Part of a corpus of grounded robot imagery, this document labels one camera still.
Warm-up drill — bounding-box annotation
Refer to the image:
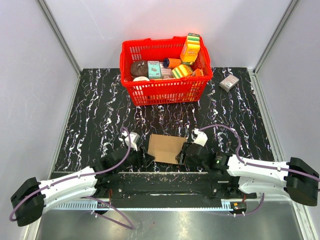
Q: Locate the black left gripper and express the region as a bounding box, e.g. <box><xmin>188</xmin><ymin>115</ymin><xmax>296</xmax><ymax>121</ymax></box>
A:
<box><xmin>114</xmin><ymin>144</ymin><xmax>155</xmax><ymax>175</ymax></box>

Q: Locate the brown cardboard box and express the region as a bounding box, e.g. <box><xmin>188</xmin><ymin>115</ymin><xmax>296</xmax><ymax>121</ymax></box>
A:
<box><xmin>147</xmin><ymin>134</ymin><xmax>187</xmax><ymax>165</ymax></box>

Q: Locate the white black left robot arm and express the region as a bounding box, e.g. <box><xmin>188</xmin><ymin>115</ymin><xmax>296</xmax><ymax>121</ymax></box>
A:
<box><xmin>9</xmin><ymin>147</ymin><xmax>155</xmax><ymax>227</ymax></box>

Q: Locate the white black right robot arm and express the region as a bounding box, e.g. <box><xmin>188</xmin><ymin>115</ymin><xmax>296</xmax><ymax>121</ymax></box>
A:
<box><xmin>175</xmin><ymin>142</ymin><xmax>320</xmax><ymax>207</ymax></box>

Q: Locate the pink small food box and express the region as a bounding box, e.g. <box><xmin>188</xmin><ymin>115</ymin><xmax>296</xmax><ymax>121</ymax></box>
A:
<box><xmin>159</xmin><ymin>62</ymin><xmax>173</xmax><ymax>79</ymax></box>

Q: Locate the teal small carton box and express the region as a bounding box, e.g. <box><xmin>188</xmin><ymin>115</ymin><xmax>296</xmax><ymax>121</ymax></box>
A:
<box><xmin>147</xmin><ymin>60</ymin><xmax>161</xmax><ymax>79</ymax></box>

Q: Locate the tall orange sponge box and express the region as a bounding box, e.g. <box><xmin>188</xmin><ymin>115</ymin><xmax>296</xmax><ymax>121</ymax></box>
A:
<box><xmin>179</xmin><ymin>33</ymin><xmax>201</xmax><ymax>66</ymax></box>

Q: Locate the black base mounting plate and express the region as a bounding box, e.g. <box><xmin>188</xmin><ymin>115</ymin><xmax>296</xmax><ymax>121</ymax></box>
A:
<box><xmin>88</xmin><ymin>172</ymin><xmax>257</xmax><ymax>199</ymax></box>

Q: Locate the white round lid container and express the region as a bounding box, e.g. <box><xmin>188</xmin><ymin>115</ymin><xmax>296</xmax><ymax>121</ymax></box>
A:
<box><xmin>133</xmin><ymin>76</ymin><xmax>150</xmax><ymax>82</ymax></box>

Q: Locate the yellow green sponge pack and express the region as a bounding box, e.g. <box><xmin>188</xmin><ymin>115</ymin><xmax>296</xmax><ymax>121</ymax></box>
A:
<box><xmin>171</xmin><ymin>64</ymin><xmax>193</xmax><ymax>79</ymax></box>

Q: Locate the orange snack packet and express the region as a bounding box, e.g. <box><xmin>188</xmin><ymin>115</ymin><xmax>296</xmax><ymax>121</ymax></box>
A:
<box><xmin>190</xmin><ymin>68</ymin><xmax>204</xmax><ymax>77</ymax></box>

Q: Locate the red plastic shopping basket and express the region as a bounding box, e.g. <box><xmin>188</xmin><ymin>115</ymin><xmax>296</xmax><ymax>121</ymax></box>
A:
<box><xmin>119</xmin><ymin>33</ymin><xmax>213</xmax><ymax>106</ymax></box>

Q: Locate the white wrapped tissue pack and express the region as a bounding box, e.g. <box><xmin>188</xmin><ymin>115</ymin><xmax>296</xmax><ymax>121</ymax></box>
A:
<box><xmin>219</xmin><ymin>74</ymin><xmax>239</xmax><ymax>92</ymax></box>

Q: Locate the brown round chocolate cake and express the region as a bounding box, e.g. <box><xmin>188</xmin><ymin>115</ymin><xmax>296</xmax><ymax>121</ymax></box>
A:
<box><xmin>130</xmin><ymin>60</ymin><xmax>149</xmax><ymax>78</ymax></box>

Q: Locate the orange cylindrical can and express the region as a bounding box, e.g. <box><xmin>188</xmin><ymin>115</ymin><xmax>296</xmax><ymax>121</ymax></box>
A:
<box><xmin>162</xmin><ymin>58</ymin><xmax>182</xmax><ymax>69</ymax></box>

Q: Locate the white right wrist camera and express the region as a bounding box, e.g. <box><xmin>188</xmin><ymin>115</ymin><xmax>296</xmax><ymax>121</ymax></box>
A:
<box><xmin>193</xmin><ymin>128</ymin><xmax>208</xmax><ymax>147</ymax></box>

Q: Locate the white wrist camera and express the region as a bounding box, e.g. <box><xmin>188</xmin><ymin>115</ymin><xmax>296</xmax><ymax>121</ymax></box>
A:
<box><xmin>193</xmin><ymin>128</ymin><xmax>208</xmax><ymax>147</ymax></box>
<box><xmin>122</xmin><ymin>131</ymin><xmax>141</xmax><ymax>152</ymax></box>

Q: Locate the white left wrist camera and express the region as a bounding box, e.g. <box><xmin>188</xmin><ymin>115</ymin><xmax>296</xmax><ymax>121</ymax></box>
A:
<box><xmin>122</xmin><ymin>131</ymin><xmax>141</xmax><ymax>152</ymax></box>

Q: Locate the aluminium frame rail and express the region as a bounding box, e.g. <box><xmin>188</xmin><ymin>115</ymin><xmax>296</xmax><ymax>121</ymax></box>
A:
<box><xmin>33</xmin><ymin>179</ymin><xmax>307</xmax><ymax>211</ymax></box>

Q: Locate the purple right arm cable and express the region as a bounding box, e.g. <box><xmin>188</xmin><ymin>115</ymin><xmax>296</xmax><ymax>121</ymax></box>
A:
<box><xmin>197</xmin><ymin>124</ymin><xmax>320</xmax><ymax>217</ymax></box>

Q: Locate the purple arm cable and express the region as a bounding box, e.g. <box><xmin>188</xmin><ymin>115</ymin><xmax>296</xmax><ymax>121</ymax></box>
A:
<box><xmin>9</xmin><ymin>126</ymin><xmax>136</xmax><ymax>230</ymax></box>
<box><xmin>197</xmin><ymin>124</ymin><xmax>320</xmax><ymax>217</ymax></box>

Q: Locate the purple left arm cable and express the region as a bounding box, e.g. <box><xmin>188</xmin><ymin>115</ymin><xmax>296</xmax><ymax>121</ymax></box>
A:
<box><xmin>9</xmin><ymin>126</ymin><xmax>136</xmax><ymax>230</ymax></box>

